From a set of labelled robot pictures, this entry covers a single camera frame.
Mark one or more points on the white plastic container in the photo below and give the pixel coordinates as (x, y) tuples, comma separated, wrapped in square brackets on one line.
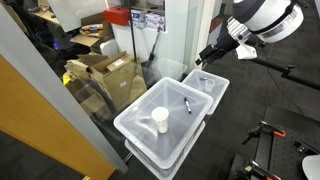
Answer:
[(109, 48)]

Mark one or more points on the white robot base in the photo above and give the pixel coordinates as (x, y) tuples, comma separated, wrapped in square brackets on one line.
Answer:
[(313, 168)]

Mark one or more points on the black perforated table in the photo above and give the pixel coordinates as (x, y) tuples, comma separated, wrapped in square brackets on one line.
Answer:
[(286, 156)]

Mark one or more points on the small clear plastic cup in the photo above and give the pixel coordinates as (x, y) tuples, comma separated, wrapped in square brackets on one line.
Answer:
[(209, 86)]

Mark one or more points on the large clear plastic bin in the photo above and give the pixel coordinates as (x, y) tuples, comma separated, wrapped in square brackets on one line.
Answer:
[(133, 124)]

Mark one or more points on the black marker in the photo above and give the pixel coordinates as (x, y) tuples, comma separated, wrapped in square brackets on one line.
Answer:
[(188, 105)]

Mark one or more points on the small clear plastic bin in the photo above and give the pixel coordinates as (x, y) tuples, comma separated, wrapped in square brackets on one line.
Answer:
[(220, 87)]

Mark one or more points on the red box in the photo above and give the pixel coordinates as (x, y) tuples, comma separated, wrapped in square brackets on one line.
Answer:
[(116, 16)]

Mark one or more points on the white paper cup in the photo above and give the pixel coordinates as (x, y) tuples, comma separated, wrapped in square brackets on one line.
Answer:
[(161, 120)]

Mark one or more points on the small teal item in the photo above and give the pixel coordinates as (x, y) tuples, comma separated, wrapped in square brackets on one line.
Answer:
[(203, 79)]

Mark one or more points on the whiteboard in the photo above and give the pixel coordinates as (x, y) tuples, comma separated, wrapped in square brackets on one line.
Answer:
[(76, 13)]

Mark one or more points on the red and white cabinet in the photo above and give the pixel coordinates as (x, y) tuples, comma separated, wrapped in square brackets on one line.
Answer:
[(213, 28)]

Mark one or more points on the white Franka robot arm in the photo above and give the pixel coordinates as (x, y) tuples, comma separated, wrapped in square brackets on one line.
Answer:
[(266, 18)]

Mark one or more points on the orange wooden panel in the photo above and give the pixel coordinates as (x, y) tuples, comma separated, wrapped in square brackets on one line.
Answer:
[(36, 130)]

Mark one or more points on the small cardboard box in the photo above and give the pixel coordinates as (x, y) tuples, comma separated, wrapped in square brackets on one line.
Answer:
[(90, 100)]

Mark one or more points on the broom with black pole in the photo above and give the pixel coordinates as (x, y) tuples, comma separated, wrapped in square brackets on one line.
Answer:
[(133, 40)]

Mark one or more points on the flat open cardboard box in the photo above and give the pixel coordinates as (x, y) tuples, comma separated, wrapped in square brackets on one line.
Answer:
[(90, 40)]

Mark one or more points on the orange and white package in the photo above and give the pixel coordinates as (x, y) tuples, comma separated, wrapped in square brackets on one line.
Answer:
[(91, 29)]

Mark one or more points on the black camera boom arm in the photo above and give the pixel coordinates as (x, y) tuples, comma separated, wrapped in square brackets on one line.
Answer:
[(283, 70)]

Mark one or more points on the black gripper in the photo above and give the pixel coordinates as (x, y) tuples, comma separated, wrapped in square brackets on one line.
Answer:
[(226, 41)]

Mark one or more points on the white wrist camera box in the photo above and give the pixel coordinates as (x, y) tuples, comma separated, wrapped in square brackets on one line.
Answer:
[(246, 52)]

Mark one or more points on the white printed box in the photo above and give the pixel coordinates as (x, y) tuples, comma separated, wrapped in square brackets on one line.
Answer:
[(138, 18), (156, 21)]

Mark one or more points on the large open cardboard box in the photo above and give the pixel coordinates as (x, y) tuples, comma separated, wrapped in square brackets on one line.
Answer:
[(115, 78)]

